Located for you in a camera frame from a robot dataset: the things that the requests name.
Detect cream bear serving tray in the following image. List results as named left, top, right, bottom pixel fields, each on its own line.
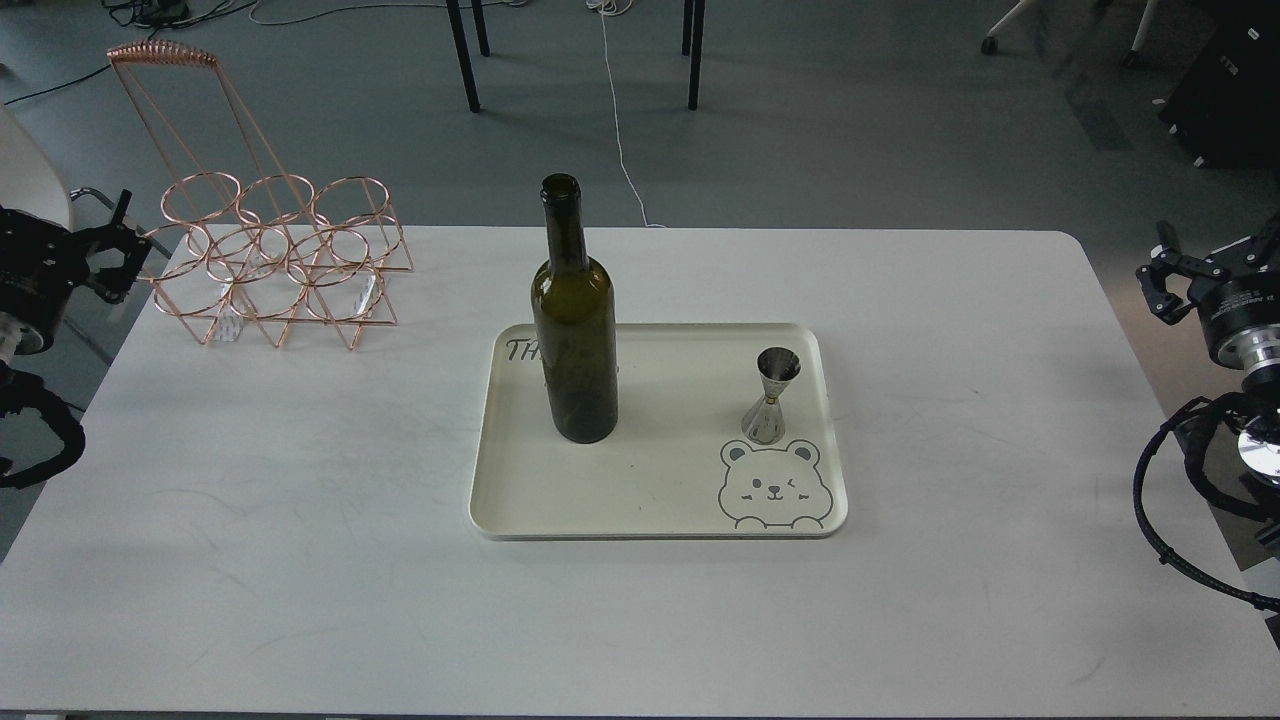
left=470, top=323, right=849, bottom=541

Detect black floor cables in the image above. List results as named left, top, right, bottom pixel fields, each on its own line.
left=100, top=0, right=261, bottom=29

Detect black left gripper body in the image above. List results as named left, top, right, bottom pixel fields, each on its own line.
left=1, top=208, right=96, bottom=323

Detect dark green wine bottle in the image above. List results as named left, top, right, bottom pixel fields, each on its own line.
left=530, top=173, right=620, bottom=445

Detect black table legs left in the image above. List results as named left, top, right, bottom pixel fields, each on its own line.
left=445, top=0, right=492, bottom=114

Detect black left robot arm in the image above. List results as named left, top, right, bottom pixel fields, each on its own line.
left=1, top=190, right=152, bottom=489

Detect steel double jigger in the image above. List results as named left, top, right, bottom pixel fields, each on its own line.
left=740, top=346, right=803, bottom=446

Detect white floor cable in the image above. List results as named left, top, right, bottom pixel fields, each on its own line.
left=585, top=0, right=666, bottom=229

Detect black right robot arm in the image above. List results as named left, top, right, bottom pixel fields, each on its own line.
left=1135, top=217, right=1279, bottom=521

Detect black equipment case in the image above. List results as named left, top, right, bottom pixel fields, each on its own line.
left=1158, top=1, right=1279, bottom=169

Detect black table legs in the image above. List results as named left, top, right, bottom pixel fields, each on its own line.
left=680, top=0, right=707, bottom=111
left=445, top=0, right=492, bottom=114

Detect copper wire bottle rack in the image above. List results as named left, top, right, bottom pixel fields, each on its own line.
left=108, top=40, right=415, bottom=350

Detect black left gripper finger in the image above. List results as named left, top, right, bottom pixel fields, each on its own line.
left=84, top=256, right=141, bottom=304
left=72, top=190, right=151, bottom=263

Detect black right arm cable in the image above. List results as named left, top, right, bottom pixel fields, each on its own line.
left=1133, top=395, right=1280, bottom=612

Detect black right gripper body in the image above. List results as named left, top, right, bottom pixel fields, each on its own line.
left=1175, top=240, right=1277, bottom=331

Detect black table legs right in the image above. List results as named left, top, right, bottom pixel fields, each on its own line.
left=680, top=0, right=707, bottom=111

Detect white office chair base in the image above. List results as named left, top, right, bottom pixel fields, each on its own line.
left=980, top=0, right=1161, bottom=69

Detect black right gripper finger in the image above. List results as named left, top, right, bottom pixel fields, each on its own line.
left=1138, top=275, right=1196, bottom=325
left=1135, top=222, right=1216, bottom=286

